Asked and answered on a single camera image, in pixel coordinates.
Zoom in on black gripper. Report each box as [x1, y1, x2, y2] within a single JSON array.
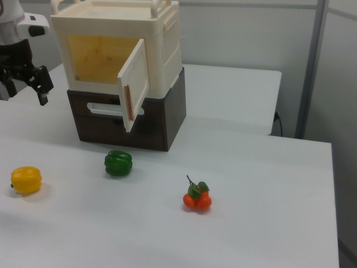
[[0, 63, 55, 107]]

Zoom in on cream cabinet door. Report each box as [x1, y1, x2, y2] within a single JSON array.
[[117, 38, 151, 133]]

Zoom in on yellow toy bell pepper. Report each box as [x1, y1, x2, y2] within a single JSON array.
[[10, 166, 43, 195]]

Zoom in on green toy bell pepper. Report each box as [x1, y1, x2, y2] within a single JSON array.
[[104, 150, 133, 178]]

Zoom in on dark brown wooden drawer box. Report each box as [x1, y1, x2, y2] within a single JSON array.
[[66, 66, 187, 152]]

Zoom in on toy orange cluster with leaves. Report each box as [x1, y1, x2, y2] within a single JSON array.
[[182, 175, 213, 212]]

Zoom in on grey partition post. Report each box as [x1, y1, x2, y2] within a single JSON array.
[[295, 0, 329, 140]]

